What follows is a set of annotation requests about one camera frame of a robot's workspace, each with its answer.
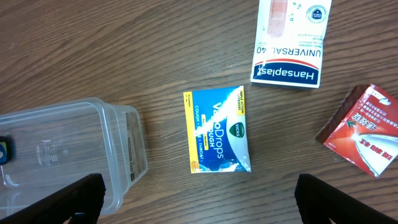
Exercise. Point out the white Hansaplast plaster box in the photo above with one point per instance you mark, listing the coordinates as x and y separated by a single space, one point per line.
289 42

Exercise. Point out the clear plastic container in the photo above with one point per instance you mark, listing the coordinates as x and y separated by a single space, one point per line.
56 145

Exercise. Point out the red medicine box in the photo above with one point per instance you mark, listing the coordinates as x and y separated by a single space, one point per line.
364 129

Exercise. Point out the blue VapoDrops lozenge box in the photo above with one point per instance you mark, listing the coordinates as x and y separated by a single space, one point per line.
216 130

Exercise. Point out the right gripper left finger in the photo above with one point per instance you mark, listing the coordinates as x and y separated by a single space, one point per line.
79 202

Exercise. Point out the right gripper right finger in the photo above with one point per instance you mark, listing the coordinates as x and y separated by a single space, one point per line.
319 202

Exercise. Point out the dark bottle white cap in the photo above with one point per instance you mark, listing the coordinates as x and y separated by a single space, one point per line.
8 149

